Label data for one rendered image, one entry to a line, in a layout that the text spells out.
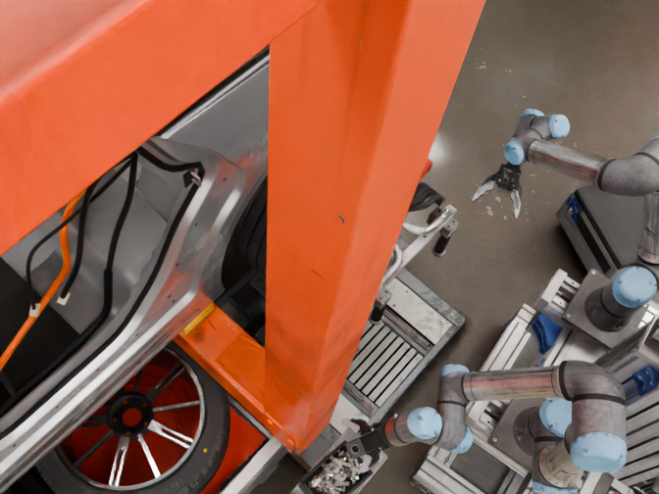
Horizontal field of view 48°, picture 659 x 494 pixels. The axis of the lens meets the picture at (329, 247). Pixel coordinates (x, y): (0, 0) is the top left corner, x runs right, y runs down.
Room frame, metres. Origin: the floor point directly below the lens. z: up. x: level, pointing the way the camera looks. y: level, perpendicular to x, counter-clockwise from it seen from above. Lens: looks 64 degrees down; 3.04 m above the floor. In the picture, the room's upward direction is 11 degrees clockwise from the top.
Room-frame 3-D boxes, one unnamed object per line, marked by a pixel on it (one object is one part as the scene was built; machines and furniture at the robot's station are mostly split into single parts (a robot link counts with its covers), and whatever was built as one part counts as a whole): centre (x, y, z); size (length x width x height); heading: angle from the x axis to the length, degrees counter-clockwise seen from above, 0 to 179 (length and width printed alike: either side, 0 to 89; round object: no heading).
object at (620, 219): (1.74, -1.24, 0.17); 0.43 x 0.36 x 0.34; 30
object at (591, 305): (1.05, -0.94, 0.87); 0.15 x 0.15 x 0.10
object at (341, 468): (0.41, -0.16, 0.51); 0.20 x 0.14 x 0.13; 141
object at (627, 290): (1.06, -0.94, 0.98); 0.13 x 0.12 x 0.14; 139
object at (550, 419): (0.60, -0.72, 0.98); 0.13 x 0.12 x 0.14; 0
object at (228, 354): (0.74, 0.28, 0.69); 0.52 x 0.17 x 0.35; 58
